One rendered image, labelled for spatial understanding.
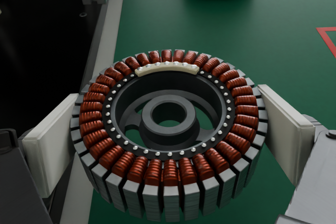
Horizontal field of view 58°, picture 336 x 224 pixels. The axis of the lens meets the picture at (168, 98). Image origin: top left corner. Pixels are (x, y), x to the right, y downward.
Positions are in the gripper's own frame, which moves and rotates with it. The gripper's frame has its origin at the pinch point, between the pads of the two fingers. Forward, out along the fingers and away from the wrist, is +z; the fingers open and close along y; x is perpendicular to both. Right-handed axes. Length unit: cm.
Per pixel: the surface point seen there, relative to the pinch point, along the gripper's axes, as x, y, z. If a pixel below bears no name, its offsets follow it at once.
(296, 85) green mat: -1.5, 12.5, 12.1
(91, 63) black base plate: 1.2, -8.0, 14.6
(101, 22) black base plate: 4.9, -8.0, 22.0
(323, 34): 2.4, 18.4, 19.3
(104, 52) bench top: 1.7, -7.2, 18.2
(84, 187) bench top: -6.4, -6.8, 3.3
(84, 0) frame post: 7.7, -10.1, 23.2
